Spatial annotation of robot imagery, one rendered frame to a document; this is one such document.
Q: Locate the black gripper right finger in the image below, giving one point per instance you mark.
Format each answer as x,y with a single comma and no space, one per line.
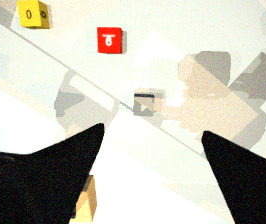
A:
241,176

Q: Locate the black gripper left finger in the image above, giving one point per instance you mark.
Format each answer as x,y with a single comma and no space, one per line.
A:
51,180

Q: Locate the red block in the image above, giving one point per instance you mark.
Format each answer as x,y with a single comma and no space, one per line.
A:
109,40

